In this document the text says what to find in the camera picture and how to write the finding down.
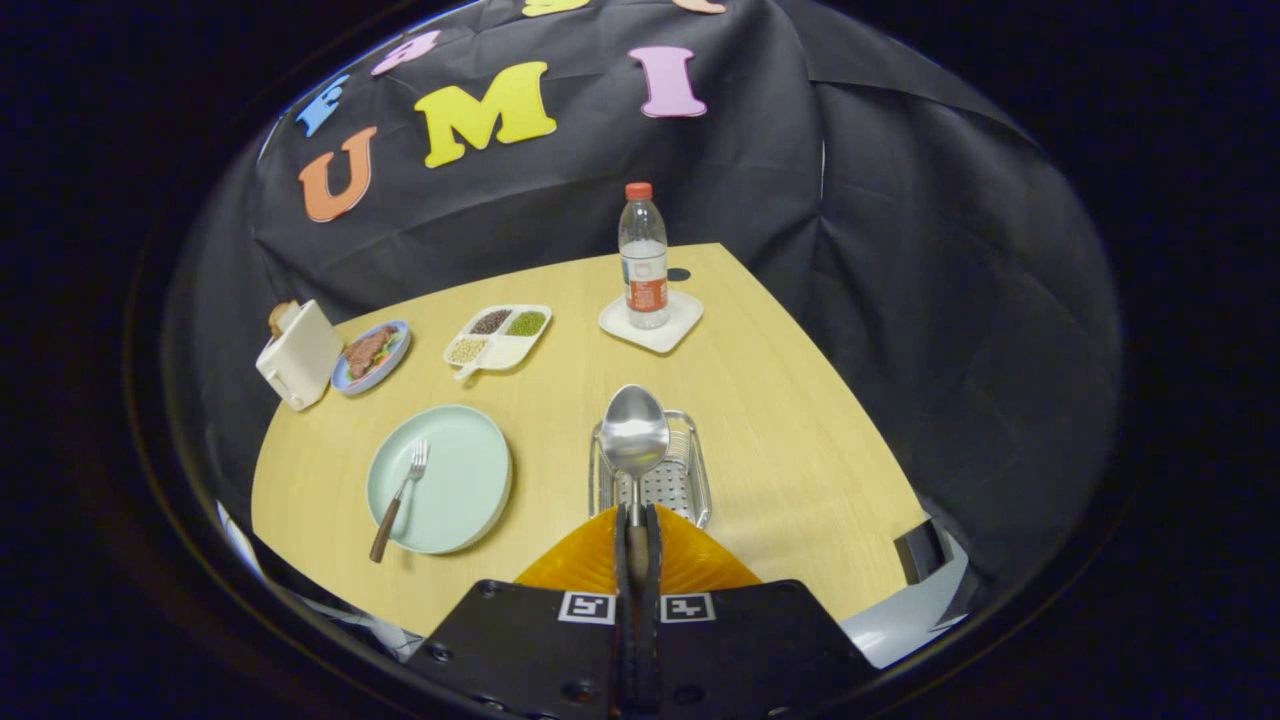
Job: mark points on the toasted bread slice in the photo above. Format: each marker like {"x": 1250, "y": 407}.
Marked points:
{"x": 281, "y": 318}

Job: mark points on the black backdrop cloth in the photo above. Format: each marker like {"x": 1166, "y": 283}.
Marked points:
{"x": 900, "y": 300}

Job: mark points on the small blue plate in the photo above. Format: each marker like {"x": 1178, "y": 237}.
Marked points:
{"x": 392, "y": 368}

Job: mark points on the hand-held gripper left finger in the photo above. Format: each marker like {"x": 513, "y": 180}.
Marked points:
{"x": 624, "y": 640}

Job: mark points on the clear water bottle red cap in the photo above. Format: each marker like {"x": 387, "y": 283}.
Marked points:
{"x": 645, "y": 260}

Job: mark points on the pale green plate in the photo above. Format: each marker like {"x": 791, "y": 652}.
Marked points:
{"x": 460, "y": 490}

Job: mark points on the white divided tray with beans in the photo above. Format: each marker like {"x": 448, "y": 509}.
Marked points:
{"x": 505, "y": 352}

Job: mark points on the grey chair with black armrest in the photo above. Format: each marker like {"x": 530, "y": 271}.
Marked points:
{"x": 900, "y": 620}

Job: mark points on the white square coaster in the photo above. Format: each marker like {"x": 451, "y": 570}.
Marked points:
{"x": 685, "y": 318}

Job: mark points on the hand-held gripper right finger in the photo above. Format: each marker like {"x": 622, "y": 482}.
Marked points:
{"x": 650, "y": 640}

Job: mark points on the brown meat with vegetables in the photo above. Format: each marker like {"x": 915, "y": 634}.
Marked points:
{"x": 368, "y": 352}

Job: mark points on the white toaster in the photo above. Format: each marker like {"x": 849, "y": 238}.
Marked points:
{"x": 305, "y": 360}

